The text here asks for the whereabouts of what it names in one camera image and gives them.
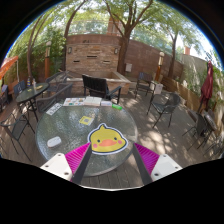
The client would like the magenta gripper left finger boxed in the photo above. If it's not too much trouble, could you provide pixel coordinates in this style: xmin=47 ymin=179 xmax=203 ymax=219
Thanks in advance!
xmin=39 ymin=142 xmax=93 ymax=186

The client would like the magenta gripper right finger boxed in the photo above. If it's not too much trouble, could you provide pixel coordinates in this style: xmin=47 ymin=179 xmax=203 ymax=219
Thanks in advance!
xmin=131 ymin=142 xmax=184 ymax=186

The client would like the green small box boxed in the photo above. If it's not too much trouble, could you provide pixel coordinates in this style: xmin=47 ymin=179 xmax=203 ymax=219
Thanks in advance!
xmin=112 ymin=104 xmax=122 ymax=110

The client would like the colourful printed sheet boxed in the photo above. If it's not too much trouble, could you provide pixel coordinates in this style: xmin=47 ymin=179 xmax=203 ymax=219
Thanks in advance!
xmin=63 ymin=98 xmax=85 ymax=106

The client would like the small round side table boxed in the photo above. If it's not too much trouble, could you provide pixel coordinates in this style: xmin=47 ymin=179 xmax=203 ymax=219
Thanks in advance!
xmin=16 ymin=83 xmax=49 ymax=118

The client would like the orange patio umbrella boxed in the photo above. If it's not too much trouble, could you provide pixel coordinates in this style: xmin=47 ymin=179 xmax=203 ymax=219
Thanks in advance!
xmin=0 ymin=56 xmax=18 ymax=80

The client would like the dark metal mesh chair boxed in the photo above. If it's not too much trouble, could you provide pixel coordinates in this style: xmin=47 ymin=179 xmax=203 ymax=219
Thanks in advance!
xmin=36 ymin=83 xmax=72 ymax=113

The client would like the white open book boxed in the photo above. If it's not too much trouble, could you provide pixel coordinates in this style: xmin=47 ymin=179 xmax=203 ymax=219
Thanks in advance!
xmin=84 ymin=96 xmax=102 ymax=106

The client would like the metal chair far right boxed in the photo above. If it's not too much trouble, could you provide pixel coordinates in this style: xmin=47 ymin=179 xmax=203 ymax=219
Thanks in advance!
xmin=190 ymin=113 xmax=217 ymax=146

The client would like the black metal chair background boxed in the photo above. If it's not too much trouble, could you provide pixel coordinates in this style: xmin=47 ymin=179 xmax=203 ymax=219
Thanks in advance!
xmin=135 ymin=72 xmax=156 ymax=94

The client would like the black metal chair left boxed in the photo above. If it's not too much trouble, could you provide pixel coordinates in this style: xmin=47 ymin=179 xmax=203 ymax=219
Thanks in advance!
xmin=0 ymin=113 xmax=35 ymax=161

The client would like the white patterned card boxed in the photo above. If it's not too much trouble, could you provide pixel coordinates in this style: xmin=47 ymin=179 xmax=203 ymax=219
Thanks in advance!
xmin=46 ymin=103 xmax=63 ymax=115

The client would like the black wooden patio chair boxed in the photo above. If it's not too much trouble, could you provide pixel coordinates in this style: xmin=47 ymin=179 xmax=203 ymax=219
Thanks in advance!
xmin=82 ymin=74 xmax=121 ymax=101

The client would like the yellow sticky note card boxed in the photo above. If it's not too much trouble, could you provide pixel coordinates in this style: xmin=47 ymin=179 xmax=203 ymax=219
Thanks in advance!
xmin=79 ymin=116 xmax=93 ymax=126

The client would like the closed maroon patio umbrella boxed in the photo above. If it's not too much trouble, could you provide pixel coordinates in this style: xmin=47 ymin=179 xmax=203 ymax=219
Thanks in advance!
xmin=200 ymin=61 xmax=213 ymax=107

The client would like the round glass patio table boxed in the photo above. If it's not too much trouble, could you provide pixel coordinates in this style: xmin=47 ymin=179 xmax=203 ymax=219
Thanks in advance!
xmin=36 ymin=106 xmax=138 ymax=177

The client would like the grey metal chair right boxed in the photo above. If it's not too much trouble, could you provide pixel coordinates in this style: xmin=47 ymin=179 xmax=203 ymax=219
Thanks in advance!
xmin=148 ymin=92 xmax=180 ymax=118

